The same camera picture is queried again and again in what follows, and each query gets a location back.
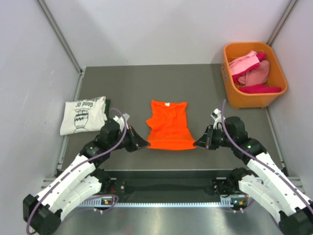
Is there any orange t-shirt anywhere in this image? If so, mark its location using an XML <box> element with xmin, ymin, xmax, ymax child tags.
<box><xmin>146</xmin><ymin>100</ymin><xmax>196</xmax><ymax>151</ymax></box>

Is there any dark green folded t-shirt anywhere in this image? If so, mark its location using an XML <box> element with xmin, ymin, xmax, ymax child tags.
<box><xmin>104</xmin><ymin>99</ymin><xmax>111</xmax><ymax>119</ymax></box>

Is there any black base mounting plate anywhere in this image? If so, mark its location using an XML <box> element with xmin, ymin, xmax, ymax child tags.
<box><xmin>101</xmin><ymin>169</ymin><xmax>246</xmax><ymax>204</ymax></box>

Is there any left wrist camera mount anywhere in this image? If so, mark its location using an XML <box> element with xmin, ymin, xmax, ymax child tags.
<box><xmin>113</xmin><ymin>113</ymin><xmax>130</xmax><ymax>125</ymax></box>

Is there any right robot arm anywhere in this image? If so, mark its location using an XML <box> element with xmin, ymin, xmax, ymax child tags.
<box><xmin>194</xmin><ymin>109</ymin><xmax>313</xmax><ymax>235</ymax></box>

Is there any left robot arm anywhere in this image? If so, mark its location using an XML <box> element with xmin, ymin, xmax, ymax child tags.
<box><xmin>22</xmin><ymin>119</ymin><xmax>150</xmax><ymax>235</ymax></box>

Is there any salmon pink t-shirt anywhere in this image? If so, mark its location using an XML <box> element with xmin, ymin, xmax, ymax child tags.
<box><xmin>238</xmin><ymin>60</ymin><xmax>270</xmax><ymax>86</ymax></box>

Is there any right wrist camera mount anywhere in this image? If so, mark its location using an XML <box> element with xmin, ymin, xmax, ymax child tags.
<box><xmin>211</xmin><ymin>108</ymin><xmax>225</xmax><ymax>130</ymax></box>

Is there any purple cable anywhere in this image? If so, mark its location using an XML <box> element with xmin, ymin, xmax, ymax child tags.
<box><xmin>221</xmin><ymin>99</ymin><xmax>313</xmax><ymax>228</ymax></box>
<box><xmin>26</xmin><ymin>108</ymin><xmax>128</xmax><ymax>235</ymax></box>

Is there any orange plastic basket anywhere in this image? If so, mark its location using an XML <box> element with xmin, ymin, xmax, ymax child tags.
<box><xmin>221</xmin><ymin>42</ymin><xmax>288</xmax><ymax>109</ymax></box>

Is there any white printed folded t-shirt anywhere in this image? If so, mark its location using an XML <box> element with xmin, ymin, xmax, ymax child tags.
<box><xmin>60</xmin><ymin>96</ymin><xmax>107</xmax><ymax>136</ymax></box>

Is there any aluminium frame extrusion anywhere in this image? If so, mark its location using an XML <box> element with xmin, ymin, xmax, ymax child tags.
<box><xmin>41</xmin><ymin>176</ymin><xmax>305</xmax><ymax>193</ymax></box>

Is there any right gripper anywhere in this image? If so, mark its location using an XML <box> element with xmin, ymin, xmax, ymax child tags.
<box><xmin>194</xmin><ymin>125</ymin><xmax>235</xmax><ymax>150</ymax></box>

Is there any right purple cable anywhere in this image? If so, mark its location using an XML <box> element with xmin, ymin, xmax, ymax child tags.
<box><xmin>221</xmin><ymin>99</ymin><xmax>313</xmax><ymax>228</ymax></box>

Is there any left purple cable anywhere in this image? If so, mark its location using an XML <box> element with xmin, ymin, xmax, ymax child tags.
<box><xmin>26</xmin><ymin>108</ymin><xmax>128</xmax><ymax>235</ymax></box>

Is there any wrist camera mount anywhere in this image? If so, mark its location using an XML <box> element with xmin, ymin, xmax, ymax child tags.
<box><xmin>113</xmin><ymin>113</ymin><xmax>130</xmax><ymax>125</ymax></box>
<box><xmin>211</xmin><ymin>108</ymin><xmax>225</xmax><ymax>130</ymax></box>

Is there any magenta t-shirt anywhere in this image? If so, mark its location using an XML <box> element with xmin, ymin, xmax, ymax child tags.
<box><xmin>232</xmin><ymin>52</ymin><xmax>282</xmax><ymax>94</ymax></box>

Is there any light pink t-shirt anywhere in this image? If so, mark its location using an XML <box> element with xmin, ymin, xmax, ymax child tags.
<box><xmin>229</xmin><ymin>50</ymin><xmax>260</xmax><ymax>75</ymax></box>

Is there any slotted cable duct rail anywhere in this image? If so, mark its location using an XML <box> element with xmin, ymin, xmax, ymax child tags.
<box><xmin>78</xmin><ymin>195</ymin><xmax>248</xmax><ymax>210</ymax></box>

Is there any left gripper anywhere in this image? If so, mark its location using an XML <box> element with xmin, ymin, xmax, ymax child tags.
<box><xmin>109</xmin><ymin>125</ymin><xmax>150</xmax><ymax>152</ymax></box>

